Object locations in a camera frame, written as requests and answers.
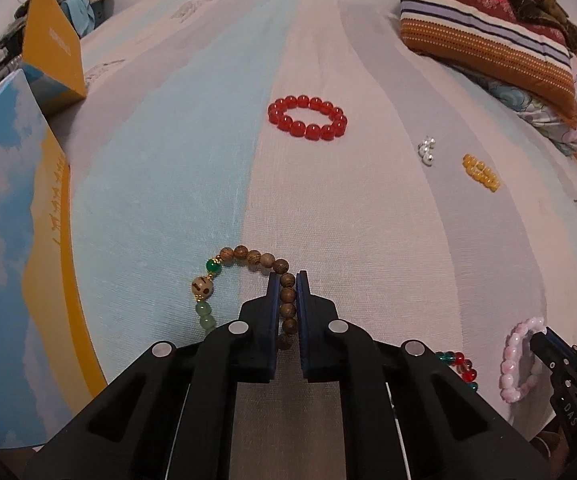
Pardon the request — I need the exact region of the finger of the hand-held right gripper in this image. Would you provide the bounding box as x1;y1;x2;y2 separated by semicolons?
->
529;335;568;377
543;327;577;362

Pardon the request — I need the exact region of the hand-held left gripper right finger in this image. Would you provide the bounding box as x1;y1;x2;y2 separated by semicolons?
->
296;270;549;480

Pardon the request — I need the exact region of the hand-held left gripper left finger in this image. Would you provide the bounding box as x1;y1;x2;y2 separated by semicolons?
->
23;272;282;480

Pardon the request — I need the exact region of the pink bead bracelet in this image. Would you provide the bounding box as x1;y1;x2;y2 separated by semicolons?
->
500;316;547;404

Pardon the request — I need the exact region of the wooden bead bracelet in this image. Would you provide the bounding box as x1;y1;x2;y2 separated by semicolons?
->
191;245;299;353

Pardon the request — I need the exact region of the red and green bead bracelet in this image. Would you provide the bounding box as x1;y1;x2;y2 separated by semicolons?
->
436;351;480;392

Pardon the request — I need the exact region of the yellow bead bracelet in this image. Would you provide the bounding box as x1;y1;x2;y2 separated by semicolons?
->
462;154;501;194

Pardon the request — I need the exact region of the floral pillow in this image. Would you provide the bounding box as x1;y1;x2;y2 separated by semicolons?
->
469;55;577;157

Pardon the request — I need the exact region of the striped red pillow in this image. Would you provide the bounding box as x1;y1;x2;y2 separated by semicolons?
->
399;0;577;129

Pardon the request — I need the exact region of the blue cloth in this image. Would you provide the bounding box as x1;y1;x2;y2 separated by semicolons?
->
61;0;95;37

